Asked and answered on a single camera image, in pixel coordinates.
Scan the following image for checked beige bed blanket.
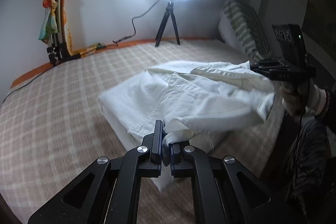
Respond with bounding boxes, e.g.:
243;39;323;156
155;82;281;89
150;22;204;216
1;40;284;223

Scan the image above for black power cable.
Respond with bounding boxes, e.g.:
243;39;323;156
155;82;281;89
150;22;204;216
1;0;176;104

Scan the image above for orange floral scarf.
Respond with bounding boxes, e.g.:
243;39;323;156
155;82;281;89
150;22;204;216
39;0;106;58

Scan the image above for black ring light tripod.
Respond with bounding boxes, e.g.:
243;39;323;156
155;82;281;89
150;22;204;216
154;0;181;47

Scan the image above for green striped white pillow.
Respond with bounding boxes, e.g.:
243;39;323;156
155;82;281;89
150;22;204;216
218;0;271;61

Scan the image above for gloved right hand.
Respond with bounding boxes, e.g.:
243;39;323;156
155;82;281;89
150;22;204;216
280;79;327;116

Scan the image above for white shirt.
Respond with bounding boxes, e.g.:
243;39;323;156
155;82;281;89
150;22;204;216
97;60;276;192

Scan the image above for black camera box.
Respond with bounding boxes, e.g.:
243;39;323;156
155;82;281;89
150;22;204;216
272;24;306;64

